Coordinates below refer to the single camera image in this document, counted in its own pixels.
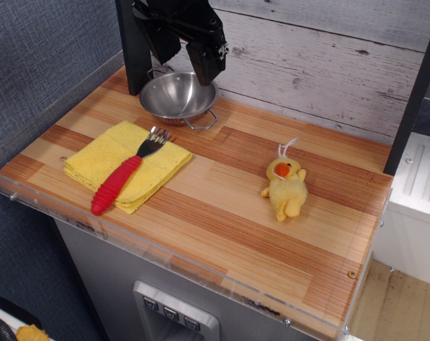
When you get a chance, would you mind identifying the clear acrylic table guard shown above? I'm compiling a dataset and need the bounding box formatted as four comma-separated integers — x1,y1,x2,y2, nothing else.
0,70,397,340

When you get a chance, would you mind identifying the folded yellow cloth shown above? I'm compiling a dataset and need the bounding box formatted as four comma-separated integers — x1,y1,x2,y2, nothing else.
63,121,193,215

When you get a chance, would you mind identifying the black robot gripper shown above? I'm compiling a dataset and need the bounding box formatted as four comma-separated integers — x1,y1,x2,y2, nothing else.
132,1,228,86

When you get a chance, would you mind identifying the black left frame post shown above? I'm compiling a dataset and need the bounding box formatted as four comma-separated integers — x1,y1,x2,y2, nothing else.
115,0,151,95

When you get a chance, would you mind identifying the white toy sink unit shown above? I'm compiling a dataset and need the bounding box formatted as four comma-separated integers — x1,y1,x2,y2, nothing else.
372,133,430,283

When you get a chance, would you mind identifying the yellow plush duck toy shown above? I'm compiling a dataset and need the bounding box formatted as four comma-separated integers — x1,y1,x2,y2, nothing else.
261,138,308,222

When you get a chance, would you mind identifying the black right frame post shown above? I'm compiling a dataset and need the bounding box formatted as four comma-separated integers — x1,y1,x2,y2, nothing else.
383,39,430,175

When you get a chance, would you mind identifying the red-handled metal fork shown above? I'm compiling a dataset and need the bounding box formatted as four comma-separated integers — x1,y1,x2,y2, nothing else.
91,126,170,215

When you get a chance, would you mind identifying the grey toy fridge cabinet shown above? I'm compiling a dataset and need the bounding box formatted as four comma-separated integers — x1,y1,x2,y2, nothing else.
56,220,310,340

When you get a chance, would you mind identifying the silver dispenser button panel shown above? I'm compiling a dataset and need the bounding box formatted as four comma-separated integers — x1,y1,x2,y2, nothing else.
133,281,221,340

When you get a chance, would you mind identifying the stainless steel colander bowl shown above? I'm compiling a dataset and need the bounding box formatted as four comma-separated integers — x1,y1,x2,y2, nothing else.
139,66,219,130

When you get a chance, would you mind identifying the yellow object bottom left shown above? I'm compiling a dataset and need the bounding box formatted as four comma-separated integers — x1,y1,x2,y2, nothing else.
16,325,50,341

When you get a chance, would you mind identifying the black frame post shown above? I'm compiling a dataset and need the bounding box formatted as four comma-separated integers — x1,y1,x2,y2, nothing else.
383,39,430,175
115,0,151,95

